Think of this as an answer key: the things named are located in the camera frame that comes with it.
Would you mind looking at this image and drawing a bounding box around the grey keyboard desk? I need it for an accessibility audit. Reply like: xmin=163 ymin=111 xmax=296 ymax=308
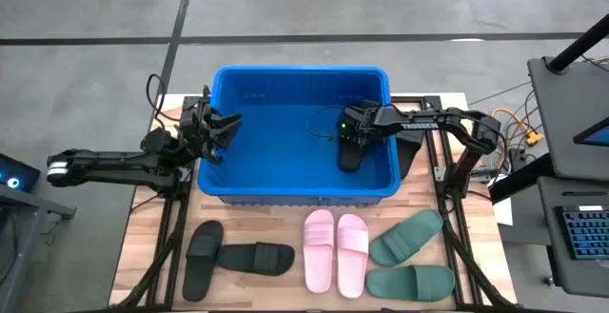
xmin=536 ymin=175 xmax=609 ymax=300

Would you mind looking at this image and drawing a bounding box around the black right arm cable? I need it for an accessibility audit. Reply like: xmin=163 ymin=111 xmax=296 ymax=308
xmin=305 ymin=105 xmax=346 ymax=139

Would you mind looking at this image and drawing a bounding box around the computer case with blue light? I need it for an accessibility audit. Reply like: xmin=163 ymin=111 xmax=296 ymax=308
xmin=0 ymin=153 xmax=42 ymax=194

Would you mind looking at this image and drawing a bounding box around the green slide sandal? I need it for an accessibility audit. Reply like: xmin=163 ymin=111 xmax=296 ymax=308
xmin=368 ymin=208 xmax=445 ymax=267
xmin=364 ymin=264 xmax=457 ymax=303

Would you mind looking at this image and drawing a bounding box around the black slide sandal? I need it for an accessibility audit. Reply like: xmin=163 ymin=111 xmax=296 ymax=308
xmin=336 ymin=136 xmax=368 ymax=173
xmin=181 ymin=219 xmax=226 ymax=303
xmin=217 ymin=242 xmax=296 ymax=277

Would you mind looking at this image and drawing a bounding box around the dark monitor screen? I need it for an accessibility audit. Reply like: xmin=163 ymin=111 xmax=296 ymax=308
xmin=572 ymin=116 xmax=609 ymax=148

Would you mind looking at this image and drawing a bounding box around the black aluminium rig frame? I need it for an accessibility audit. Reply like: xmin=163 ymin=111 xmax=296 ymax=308
xmin=111 ymin=94 xmax=520 ymax=313

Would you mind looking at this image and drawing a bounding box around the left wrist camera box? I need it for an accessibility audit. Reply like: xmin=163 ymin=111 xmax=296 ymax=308
xmin=178 ymin=108 xmax=201 ymax=136

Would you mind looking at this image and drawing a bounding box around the dark grey desk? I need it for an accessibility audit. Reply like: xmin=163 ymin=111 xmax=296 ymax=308
xmin=526 ymin=55 xmax=609 ymax=184

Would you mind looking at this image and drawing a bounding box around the grey metal cart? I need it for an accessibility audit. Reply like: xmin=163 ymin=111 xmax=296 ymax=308
xmin=0 ymin=184 xmax=77 ymax=313

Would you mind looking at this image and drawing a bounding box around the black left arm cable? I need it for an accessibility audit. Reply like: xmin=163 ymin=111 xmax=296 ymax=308
xmin=144 ymin=72 xmax=183 ymax=125

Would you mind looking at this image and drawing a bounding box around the black desk pole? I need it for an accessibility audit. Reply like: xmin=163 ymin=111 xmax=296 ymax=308
xmin=545 ymin=12 xmax=609 ymax=74

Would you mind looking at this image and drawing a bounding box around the backlit keyboard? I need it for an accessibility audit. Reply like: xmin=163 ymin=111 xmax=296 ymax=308
xmin=555 ymin=205 xmax=609 ymax=262

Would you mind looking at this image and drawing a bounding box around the white paper sheet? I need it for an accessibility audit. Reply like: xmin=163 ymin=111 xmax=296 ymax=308
xmin=493 ymin=196 xmax=516 ymax=227

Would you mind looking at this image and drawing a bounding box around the pink slide sandal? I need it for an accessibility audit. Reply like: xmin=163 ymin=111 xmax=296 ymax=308
xmin=335 ymin=213 xmax=370 ymax=300
xmin=302 ymin=208 xmax=336 ymax=294

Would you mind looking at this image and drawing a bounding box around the large blue plastic bin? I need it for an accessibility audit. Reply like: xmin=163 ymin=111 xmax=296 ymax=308
xmin=196 ymin=65 xmax=403 ymax=207

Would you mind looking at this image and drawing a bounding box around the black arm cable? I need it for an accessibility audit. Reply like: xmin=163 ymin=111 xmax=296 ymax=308
xmin=305 ymin=105 xmax=346 ymax=139
xmin=144 ymin=72 xmax=183 ymax=125

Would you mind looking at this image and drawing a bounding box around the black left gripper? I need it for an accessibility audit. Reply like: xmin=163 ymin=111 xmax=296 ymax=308
xmin=183 ymin=97 xmax=243 ymax=165

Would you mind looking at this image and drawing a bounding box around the yellow cable with plug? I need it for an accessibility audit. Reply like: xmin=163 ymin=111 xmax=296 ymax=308
xmin=489 ymin=107 xmax=546 ymax=171

